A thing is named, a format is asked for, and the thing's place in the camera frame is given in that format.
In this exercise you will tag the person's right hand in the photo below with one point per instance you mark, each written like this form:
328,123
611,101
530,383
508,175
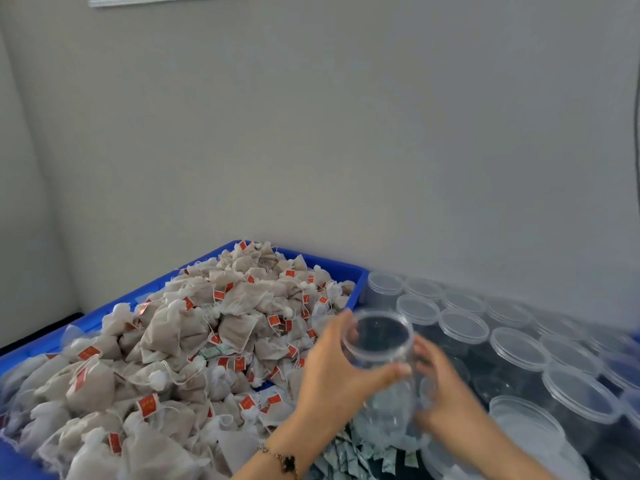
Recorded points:
455,410

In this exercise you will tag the person's left hand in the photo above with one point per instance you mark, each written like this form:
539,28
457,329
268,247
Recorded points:
335,385

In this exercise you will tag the clear jar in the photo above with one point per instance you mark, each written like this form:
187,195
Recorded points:
378,335

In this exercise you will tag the stack of clear lids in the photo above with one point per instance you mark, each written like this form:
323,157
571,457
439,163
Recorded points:
525,420

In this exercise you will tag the pile of green desiccant packets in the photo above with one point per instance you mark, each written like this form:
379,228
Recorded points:
345,460

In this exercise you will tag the group of lidded jars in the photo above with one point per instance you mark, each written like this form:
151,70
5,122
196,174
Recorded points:
510,345

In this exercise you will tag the pile of tea bags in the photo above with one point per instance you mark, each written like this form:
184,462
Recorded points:
150,375

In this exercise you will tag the blue plastic tray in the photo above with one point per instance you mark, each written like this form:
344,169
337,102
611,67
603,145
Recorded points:
340,267

